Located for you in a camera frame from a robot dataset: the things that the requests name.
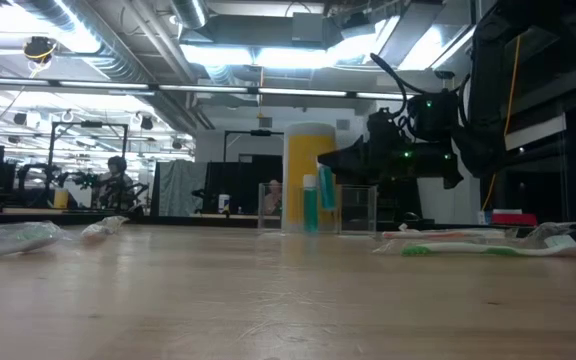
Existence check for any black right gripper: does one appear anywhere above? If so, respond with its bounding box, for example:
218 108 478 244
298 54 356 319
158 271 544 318
317 133 465 190

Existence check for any green toothbrush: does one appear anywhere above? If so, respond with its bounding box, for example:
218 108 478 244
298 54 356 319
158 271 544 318
0 219 67 261
371 221 576 259

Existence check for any white and yellow canister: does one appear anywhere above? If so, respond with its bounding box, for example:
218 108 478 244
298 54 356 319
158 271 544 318
281 122 338 234

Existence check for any clear acrylic organizer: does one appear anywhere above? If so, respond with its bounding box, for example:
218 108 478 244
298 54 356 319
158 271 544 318
256 182 378 236

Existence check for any long white light bar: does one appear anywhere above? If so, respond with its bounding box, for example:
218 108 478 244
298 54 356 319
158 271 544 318
0 74 417 101

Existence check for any person behind black partition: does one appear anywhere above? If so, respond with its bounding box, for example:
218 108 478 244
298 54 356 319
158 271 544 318
262 178 284 216

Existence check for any black partition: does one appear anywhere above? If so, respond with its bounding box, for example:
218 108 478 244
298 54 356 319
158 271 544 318
202 153 289 217

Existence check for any red box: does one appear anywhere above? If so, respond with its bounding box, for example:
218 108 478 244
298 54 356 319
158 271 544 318
490 208 539 227

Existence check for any grey hanging cloth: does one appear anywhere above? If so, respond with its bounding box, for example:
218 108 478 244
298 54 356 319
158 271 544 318
150 159 209 217

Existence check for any person at wooden workbench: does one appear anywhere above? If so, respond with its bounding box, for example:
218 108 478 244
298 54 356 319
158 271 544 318
92 154 137 211

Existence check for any wooden workbench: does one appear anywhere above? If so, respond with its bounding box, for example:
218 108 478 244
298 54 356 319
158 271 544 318
0 205 94 216

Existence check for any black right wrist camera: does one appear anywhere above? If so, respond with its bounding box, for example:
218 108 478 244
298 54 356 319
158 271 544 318
366 89 462 149

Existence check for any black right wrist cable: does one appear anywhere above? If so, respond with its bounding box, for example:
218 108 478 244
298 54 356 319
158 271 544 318
370 52 419 131

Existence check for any black background rig frame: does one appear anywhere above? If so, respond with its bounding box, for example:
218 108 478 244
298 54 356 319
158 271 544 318
222 128 287 162
46 121 130 201

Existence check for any yellow hanging cable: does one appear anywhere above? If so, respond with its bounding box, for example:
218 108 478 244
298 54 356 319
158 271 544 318
481 34 523 211

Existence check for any black aluminium table frame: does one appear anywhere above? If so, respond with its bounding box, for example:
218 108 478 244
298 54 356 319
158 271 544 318
0 212 576 247

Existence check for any black and yellow cable reel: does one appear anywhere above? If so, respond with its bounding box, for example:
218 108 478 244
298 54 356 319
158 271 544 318
21 34 59 66

